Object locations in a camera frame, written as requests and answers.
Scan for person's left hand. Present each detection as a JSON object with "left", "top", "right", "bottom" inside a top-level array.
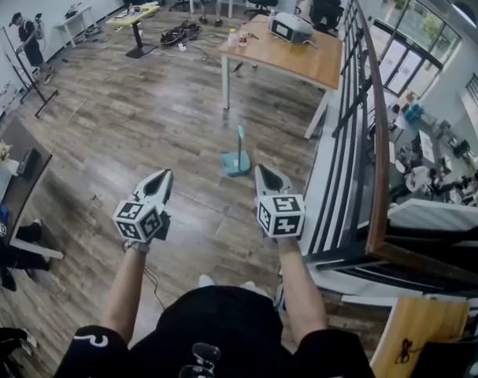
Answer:
[{"left": 124, "top": 240, "right": 151, "bottom": 254}]

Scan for teal dustpan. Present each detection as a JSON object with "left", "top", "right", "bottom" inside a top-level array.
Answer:
[{"left": 220, "top": 124, "right": 251, "bottom": 178}]

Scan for person's right forearm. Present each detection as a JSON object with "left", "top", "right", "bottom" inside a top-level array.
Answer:
[{"left": 276, "top": 237, "right": 328, "bottom": 344}]

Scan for light wooden table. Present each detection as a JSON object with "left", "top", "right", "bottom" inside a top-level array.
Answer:
[{"left": 370, "top": 295, "right": 472, "bottom": 378}]

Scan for black case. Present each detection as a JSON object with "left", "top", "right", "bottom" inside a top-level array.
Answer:
[{"left": 413, "top": 339, "right": 478, "bottom": 378}]

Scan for yellow table black pedestal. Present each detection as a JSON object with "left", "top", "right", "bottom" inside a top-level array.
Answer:
[{"left": 106, "top": 1, "right": 161, "bottom": 59}]

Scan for wooden table white legs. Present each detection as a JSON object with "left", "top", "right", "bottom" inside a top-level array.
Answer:
[{"left": 219, "top": 13, "right": 344, "bottom": 139}]

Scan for dark table white legs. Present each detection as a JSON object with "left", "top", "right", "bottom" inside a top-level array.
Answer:
[{"left": 0, "top": 116, "right": 65, "bottom": 260}]

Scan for black glasses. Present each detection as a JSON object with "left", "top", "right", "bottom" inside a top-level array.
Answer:
[{"left": 181, "top": 343, "right": 222, "bottom": 378}]

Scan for small white table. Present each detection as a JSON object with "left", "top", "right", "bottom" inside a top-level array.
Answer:
[{"left": 55, "top": 4, "right": 94, "bottom": 49}]

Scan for black cord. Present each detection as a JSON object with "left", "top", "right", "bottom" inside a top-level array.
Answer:
[{"left": 394, "top": 339, "right": 415, "bottom": 365}]

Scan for black metal stand frame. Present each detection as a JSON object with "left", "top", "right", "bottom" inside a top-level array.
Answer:
[{"left": 0, "top": 25, "right": 59, "bottom": 117}]

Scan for white grey box device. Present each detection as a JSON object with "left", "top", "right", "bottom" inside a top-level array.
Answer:
[{"left": 268, "top": 12, "right": 317, "bottom": 47}]

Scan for black cable pile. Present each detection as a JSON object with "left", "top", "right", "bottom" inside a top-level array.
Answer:
[{"left": 159, "top": 20, "right": 203, "bottom": 46}]

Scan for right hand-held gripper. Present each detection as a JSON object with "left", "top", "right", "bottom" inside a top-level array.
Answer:
[{"left": 254, "top": 164, "right": 306, "bottom": 239}]

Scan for person's left forearm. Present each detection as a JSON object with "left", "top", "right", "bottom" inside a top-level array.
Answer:
[{"left": 100, "top": 246, "right": 149, "bottom": 342}]

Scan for person's black shirt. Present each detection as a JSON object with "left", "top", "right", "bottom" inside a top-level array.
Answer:
[{"left": 53, "top": 285, "right": 376, "bottom": 378}]

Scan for small black box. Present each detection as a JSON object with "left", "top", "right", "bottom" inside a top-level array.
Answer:
[{"left": 17, "top": 147, "right": 42, "bottom": 179}]

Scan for blue crate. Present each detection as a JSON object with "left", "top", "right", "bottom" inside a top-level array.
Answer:
[{"left": 403, "top": 102, "right": 424, "bottom": 124}]

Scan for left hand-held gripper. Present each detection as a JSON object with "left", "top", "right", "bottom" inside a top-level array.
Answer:
[{"left": 112, "top": 169, "right": 173, "bottom": 246}]

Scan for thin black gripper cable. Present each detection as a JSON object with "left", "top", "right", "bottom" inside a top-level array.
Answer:
[{"left": 122, "top": 240, "right": 167, "bottom": 310}]

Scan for black railing wooden handrail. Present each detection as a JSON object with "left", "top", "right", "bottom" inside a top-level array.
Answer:
[{"left": 301, "top": 0, "right": 478, "bottom": 291}]

